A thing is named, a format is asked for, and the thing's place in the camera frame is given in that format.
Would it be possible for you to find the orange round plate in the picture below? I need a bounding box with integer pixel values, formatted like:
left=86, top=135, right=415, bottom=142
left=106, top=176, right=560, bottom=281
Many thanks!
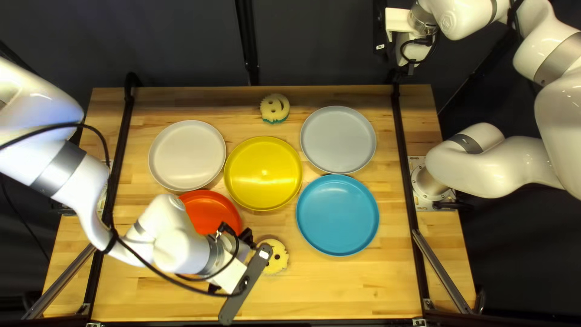
left=178, top=190, right=244, bottom=238

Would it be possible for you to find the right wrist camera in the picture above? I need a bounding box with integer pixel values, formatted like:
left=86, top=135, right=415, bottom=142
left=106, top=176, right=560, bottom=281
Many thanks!
left=372, top=0, right=392, bottom=63

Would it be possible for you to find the black cable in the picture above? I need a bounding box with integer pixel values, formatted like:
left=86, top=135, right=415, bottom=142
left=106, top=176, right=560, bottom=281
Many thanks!
left=399, top=0, right=522, bottom=65
left=0, top=123, right=248, bottom=299

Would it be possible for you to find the yellow round plate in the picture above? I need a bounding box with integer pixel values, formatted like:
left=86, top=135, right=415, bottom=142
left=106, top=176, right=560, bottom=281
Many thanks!
left=223, top=136, right=304, bottom=212

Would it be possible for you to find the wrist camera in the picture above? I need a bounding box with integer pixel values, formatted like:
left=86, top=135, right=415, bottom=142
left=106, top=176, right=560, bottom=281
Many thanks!
left=372, top=0, right=392, bottom=63
left=218, top=244, right=274, bottom=326

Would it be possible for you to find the yellow smiling face sponge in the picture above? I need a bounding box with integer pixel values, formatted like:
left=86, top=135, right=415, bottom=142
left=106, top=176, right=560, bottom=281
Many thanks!
left=260, top=93, right=291, bottom=124
left=253, top=238, right=290, bottom=276

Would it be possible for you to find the pale grey round plate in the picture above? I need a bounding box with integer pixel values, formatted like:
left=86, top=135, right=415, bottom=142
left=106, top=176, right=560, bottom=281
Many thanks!
left=148, top=120, right=227, bottom=192

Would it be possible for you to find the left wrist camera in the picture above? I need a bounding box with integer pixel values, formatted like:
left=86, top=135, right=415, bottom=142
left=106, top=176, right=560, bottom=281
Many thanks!
left=218, top=244, right=274, bottom=326

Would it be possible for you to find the black frame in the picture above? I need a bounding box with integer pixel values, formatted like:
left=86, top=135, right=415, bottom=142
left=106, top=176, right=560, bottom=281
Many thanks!
left=23, top=0, right=487, bottom=327

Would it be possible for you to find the teal round plate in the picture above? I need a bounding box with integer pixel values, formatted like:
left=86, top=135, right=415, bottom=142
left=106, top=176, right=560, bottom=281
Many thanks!
left=296, top=174, right=380, bottom=257

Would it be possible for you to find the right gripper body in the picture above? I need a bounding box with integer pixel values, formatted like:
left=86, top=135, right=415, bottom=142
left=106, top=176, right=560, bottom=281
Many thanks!
left=384, top=6, right=431, bottom=67

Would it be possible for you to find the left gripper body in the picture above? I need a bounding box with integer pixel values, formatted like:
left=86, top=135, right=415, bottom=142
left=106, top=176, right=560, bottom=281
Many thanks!
left=206, top=236, right=256, bottom=294

